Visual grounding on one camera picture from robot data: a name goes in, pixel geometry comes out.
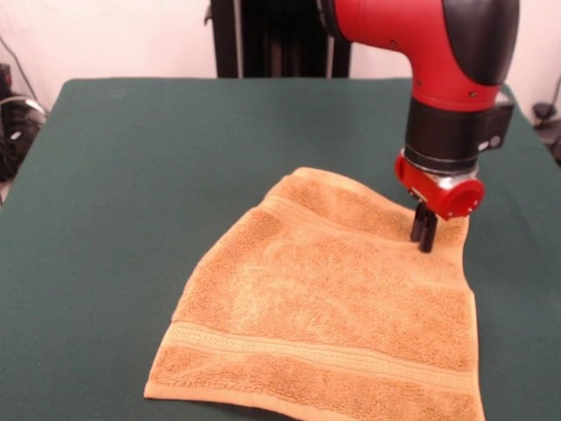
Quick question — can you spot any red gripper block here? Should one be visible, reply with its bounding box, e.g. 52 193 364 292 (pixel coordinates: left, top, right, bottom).
394 151 486 255

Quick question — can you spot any orange terry towel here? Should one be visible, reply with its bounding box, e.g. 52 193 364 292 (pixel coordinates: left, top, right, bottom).
143 166 486 421

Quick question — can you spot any black upright stand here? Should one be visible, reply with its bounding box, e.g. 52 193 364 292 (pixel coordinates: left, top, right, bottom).
202 0 354 80

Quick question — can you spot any dark green table cloth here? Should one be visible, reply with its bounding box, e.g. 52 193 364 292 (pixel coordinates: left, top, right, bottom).
0 77 561 421

